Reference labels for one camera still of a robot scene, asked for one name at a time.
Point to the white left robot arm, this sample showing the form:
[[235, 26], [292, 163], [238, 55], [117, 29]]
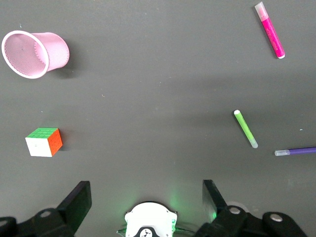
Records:
[[150, 219]]

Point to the multicolour puzzle cube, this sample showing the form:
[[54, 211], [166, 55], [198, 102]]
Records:
[[39, 145]]

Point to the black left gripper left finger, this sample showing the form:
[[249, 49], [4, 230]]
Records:
[[71, 207]]

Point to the green marker with clear cap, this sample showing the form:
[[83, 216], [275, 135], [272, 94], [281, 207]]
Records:
[[245, 128]]

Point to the purple marker with clear cap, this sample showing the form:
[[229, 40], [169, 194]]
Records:
[[298, 151]]

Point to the pink mesh cup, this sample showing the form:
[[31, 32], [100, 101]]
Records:
[[29, 55]]

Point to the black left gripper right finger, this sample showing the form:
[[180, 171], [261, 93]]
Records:
[[222, 217]]

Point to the pink marker with clear cap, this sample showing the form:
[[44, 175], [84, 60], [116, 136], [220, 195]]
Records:
[[271, 34]]

